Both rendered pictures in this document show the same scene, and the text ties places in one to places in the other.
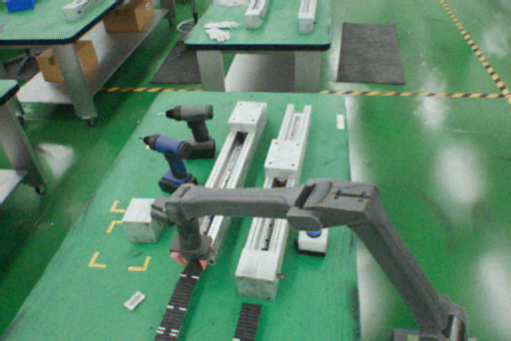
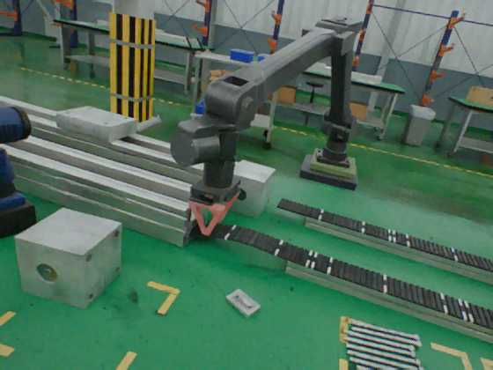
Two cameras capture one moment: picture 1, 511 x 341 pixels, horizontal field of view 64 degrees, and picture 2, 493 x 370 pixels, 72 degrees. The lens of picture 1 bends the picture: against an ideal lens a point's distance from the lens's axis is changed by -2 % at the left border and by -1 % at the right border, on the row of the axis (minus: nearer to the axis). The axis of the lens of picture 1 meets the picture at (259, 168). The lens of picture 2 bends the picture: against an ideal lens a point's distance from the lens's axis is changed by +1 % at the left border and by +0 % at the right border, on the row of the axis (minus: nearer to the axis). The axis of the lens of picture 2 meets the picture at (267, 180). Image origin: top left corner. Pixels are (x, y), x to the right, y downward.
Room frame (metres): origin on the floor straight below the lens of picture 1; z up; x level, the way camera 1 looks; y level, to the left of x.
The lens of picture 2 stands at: (0.66, 0.78, 1.18)
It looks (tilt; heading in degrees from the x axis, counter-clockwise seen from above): 23 degrees down; 269
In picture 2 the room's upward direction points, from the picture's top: 11 degrees clockwise
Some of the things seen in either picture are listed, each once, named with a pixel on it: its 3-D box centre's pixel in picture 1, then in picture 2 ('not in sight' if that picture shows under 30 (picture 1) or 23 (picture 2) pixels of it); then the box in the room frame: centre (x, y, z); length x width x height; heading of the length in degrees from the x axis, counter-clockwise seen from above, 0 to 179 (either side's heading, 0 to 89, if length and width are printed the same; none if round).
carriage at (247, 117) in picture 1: (247, 119); not in sight; (1.40, 0.04, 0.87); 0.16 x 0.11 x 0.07; 166
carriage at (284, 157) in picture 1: (284, 162); (98, 128); (1.11, -0.09, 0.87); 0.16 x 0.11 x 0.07; 166
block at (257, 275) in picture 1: (262, 275); (251, 186); (0.68, 0.01, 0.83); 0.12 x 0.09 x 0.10; 76
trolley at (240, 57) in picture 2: not in sight; (233, 93); (1.13, -3.06, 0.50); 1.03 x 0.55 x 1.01; 2
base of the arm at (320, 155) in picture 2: not in sight; (334, 150); (0.42, -0.39, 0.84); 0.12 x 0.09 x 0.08; 179
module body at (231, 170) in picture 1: (233, 168); (35, 166); (1.16, 0.10, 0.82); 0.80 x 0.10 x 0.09; 166
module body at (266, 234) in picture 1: (284, 172); (98, 144); (1.11, -0.09, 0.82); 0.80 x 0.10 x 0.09; 166
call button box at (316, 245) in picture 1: (310, 238); not in sight; (0.81, -0.14, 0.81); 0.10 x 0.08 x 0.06; 76
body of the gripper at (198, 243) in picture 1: (190, 237); (218, 173); (0.74, 0.19, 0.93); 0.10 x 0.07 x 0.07; 78
